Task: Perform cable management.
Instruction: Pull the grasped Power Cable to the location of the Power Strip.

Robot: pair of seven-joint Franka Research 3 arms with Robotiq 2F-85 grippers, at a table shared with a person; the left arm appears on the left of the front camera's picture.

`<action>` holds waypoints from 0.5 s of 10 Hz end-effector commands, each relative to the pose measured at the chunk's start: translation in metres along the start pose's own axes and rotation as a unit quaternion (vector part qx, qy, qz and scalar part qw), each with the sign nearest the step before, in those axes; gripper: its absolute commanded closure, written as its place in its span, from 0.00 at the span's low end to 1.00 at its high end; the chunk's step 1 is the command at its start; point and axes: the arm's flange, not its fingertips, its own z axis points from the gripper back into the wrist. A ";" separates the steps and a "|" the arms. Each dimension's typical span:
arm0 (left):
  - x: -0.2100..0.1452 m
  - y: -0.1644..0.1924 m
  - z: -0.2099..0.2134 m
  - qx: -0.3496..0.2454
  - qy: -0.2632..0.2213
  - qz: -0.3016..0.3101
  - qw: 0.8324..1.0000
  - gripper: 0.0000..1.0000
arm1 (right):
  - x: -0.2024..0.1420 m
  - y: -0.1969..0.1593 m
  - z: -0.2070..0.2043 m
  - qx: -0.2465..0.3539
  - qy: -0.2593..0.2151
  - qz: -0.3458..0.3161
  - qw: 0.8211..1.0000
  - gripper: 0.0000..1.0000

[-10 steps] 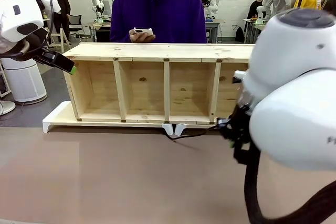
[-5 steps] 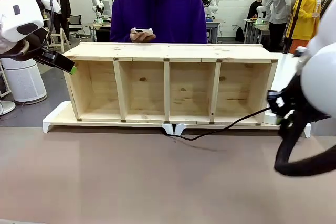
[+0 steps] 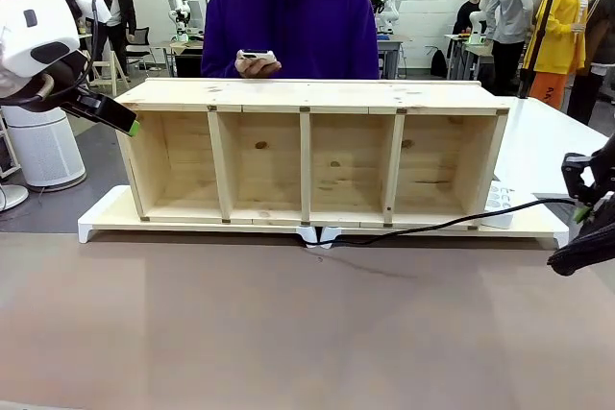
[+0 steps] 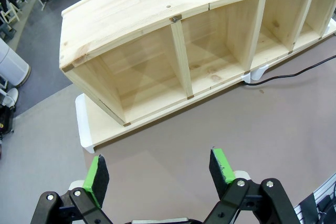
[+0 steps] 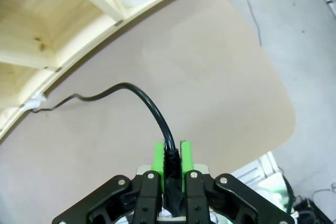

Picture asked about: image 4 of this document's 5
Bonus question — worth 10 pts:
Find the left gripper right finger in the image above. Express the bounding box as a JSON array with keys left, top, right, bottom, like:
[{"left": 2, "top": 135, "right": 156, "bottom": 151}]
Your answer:
[{"left": 203, "top": 148, "right": 299, "bottom": 224}]

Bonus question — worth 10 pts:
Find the white wooden step stool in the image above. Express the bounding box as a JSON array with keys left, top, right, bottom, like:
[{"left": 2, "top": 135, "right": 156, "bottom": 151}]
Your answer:
[{"left": 0, "top": 7, "right": 22, "bottom": 26}]

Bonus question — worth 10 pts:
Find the white ribbed cable organizer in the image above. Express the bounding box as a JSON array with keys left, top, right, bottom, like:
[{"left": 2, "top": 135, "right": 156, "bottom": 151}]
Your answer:
[{"left": 293, "top": 172, "right": 336, "bottom": 224}]

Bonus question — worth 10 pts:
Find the black power cable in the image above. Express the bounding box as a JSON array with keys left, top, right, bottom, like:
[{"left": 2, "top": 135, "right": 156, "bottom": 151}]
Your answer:
[{"left": 241, "top": 55, "right": 336, "bottom": 87}]

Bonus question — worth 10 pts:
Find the white cylindrical air purifier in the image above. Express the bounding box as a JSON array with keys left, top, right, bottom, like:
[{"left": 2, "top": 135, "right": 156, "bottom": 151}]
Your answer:
[{"left": 0, "top": 37, "right": 31, "bottom": 88}]

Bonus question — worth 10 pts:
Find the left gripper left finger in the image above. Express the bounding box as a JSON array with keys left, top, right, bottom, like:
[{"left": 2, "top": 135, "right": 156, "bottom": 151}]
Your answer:
[{"left": 30, "top": 154, "right": 112, "bottom": 224}]

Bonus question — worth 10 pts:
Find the white round office chair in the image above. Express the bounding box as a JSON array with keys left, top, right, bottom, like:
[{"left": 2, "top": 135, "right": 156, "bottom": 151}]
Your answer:
[{"left": 0, "top": 87, "right": 19, "bottom": 109}]

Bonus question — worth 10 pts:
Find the pine wooden compartment shelf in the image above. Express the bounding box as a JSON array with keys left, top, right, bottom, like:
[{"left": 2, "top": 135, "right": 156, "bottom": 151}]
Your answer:
[{"left": 59, "top": 0, "right": 336, "bottom": 126}]

